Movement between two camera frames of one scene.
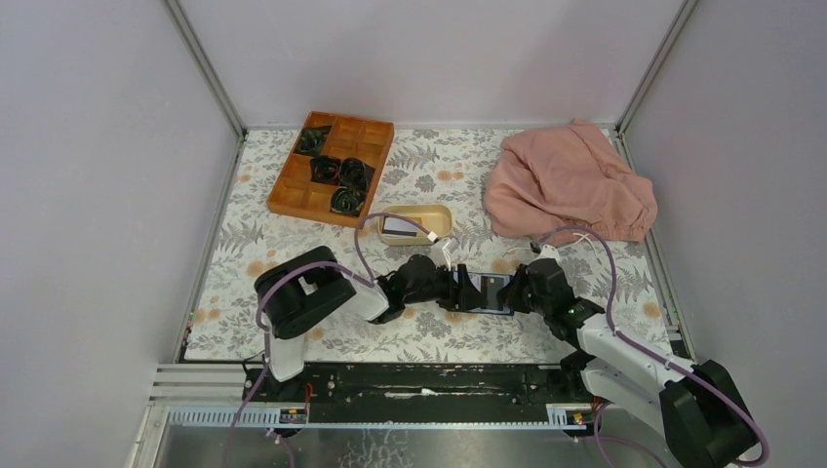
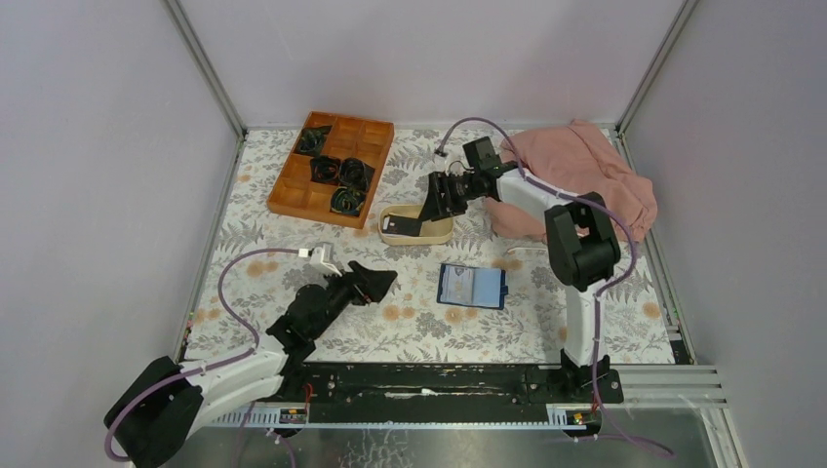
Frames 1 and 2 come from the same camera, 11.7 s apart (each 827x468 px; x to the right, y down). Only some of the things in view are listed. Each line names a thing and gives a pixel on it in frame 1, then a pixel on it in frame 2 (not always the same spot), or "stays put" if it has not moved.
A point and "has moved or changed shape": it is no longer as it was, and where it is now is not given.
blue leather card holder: (489, 286) has moved or changed shape
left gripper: (454, 291) to (356, 285)
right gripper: (515, 294) to (443, 193)
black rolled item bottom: (347, 200) stays put
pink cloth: (552, 180) stays put
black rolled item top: (311, 139) stays put
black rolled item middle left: (325, 169) stays put
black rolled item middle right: (353, 172) stays put
